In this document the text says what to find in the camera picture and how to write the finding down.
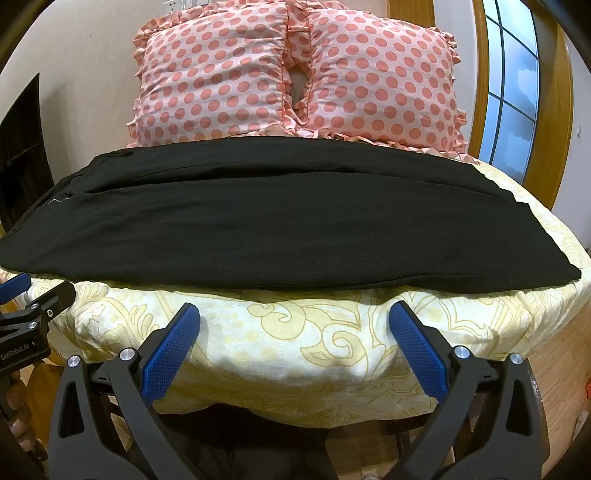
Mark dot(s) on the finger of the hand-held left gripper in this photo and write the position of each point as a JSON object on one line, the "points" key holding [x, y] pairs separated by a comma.
{"points": [[53, 300], [14, 284]]}

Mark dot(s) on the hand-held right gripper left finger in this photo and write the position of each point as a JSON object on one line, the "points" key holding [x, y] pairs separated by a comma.
{"points": [[178, 344]]}

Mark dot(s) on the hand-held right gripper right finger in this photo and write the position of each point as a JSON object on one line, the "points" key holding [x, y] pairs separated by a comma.
{"points": [[418, 350]]}

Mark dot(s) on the black pants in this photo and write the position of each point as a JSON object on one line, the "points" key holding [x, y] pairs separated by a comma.
{"points": [[277, 221]]}

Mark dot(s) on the person's left hand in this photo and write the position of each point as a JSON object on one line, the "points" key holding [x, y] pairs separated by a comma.
{"points": [[25, 431]]}

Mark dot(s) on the yellow patterned bedsheet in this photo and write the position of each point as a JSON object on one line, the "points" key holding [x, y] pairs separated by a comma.
{"points": [[295, 350]]}

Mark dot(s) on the large pink polka dot pillow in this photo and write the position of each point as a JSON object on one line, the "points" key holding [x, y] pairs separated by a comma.
{"points": [[207, 83]]}

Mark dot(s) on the white wall socket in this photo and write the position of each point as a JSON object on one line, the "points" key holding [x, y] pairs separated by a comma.
{"points": [[171, 4]]}

